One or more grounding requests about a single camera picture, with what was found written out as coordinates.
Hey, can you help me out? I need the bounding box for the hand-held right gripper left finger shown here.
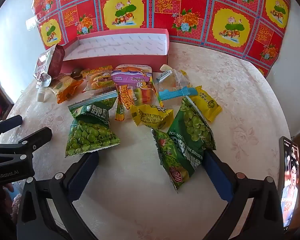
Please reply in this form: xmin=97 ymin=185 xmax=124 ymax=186
xmin=16 ymin=151 xmax=100 ymax=240

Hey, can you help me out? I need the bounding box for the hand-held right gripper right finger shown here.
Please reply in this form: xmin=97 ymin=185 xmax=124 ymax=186
xmin=202 ymin=150 xmax=288 ymax=240

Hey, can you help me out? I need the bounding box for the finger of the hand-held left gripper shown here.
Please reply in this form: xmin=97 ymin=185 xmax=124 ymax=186
xmin=0 ymin=115 xmax=23 ymax=140
xmin=0 ymin=127 xmax=53 ymax=156

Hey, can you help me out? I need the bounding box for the green pea snack packet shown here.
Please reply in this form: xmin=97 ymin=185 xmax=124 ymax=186
xmin=66 ymin=97 xmax=121 ymax=158

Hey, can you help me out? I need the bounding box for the dark green red-label packet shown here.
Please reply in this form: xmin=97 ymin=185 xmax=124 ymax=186
xmin=152 ymin=129 xmax=206 ymax=193

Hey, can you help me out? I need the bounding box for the orange cracker packet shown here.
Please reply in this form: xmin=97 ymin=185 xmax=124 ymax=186
xmin=49 ymin=74 xmax=85 ymax=104

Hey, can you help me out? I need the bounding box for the yellow lime snack packet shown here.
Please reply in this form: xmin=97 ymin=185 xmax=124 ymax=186
xmin=187 ymin=86 xmax=223 ymax=123

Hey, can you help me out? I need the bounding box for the silver maroon pouch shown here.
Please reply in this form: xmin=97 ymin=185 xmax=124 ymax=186
xmin=34 ymin=44 xmax=66 ymax=102

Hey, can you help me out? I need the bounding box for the yellow packet with black print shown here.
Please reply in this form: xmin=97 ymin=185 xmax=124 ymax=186
xmin=129 ymin=103 xmax=175 ymax=131

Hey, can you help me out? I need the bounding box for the orange striped gummy packet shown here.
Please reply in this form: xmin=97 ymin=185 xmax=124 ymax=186
xmin=115 ymin=76 xmax=164 ymax=122

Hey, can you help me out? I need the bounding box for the yellow burger gummy packet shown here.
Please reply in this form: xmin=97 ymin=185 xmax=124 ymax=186
xmin=81 ymin=66 xmax=117 ymax=93

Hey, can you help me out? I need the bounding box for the clear blue-edged candy packet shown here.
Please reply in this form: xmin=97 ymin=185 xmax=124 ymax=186
xmin=156 ymin=64 xmax=198 ymax=102

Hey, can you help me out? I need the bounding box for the purple snack tray packet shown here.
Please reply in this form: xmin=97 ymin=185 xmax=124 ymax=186
xmin=111 ymin=64 xmax=153 ymax=90

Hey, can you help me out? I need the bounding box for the pink cardboard box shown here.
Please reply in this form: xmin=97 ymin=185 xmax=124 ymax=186
xmin=61 ymin=28 xmax=170 ymax=69

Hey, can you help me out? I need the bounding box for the wooden bookshelf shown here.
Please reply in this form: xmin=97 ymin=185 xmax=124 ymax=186
xmin=0 ymin=67 xmax=15 ymax=121

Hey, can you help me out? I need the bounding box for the black smartphone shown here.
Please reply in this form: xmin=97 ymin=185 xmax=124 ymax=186
xmin=279 ymin=136 xmax=300 ymax=231

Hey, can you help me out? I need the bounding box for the cream floral tablecloth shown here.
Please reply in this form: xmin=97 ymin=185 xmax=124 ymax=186
xmin=0 ymin=41 xmax=293 ymax=240

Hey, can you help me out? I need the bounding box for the red floral printed sheet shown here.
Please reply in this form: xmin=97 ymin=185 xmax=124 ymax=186
xmin=31 ymin=0 xmax=292 ymax=78

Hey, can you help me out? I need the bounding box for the white wall fitting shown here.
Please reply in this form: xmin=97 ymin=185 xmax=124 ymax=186
xmin=26 ymin=17 xmax=38 ymax=31

